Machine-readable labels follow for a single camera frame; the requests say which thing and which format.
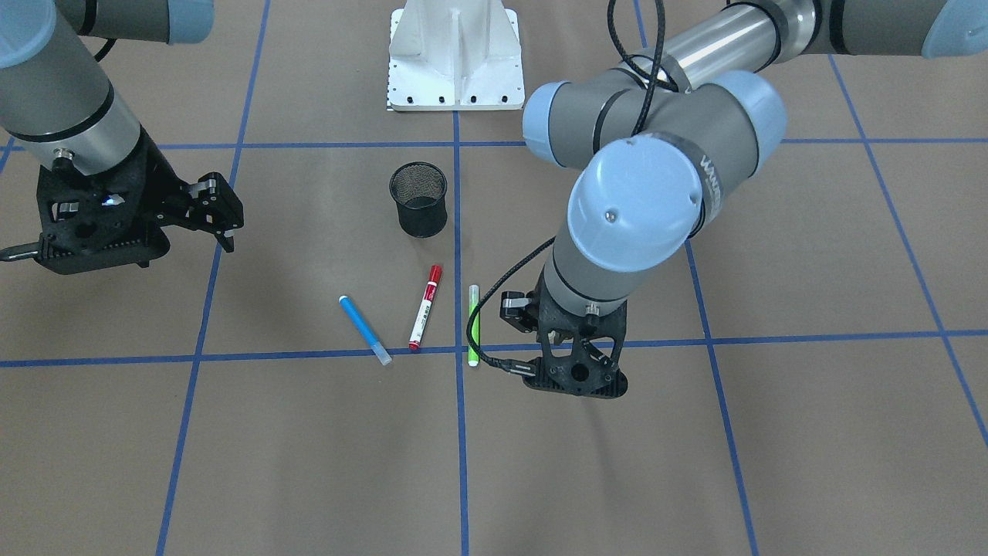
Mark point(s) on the green highlighter pen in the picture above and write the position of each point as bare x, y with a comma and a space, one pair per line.
473, 358

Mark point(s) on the red marker pen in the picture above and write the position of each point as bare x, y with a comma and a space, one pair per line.
424, 309

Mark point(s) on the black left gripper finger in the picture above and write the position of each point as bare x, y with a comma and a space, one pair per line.
519, 310

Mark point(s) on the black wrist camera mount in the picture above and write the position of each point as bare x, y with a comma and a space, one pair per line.
93, 222

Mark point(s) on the blue marker pen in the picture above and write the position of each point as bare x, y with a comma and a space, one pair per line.
364, 329

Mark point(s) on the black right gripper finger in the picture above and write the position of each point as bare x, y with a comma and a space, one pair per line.
215, 209

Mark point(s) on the white pedestal column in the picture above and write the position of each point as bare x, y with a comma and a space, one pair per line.
454, 55

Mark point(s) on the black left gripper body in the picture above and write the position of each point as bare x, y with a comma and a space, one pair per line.
515, 310

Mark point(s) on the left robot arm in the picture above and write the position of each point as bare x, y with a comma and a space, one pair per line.
663, 139

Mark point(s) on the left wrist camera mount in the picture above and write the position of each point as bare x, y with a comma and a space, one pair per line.
585, 361

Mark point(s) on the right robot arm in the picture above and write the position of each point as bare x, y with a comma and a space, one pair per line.
57, 99

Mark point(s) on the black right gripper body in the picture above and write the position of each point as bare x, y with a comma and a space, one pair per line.
157, 188

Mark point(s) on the black mesh pen cup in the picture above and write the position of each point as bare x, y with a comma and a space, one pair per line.
418, 189

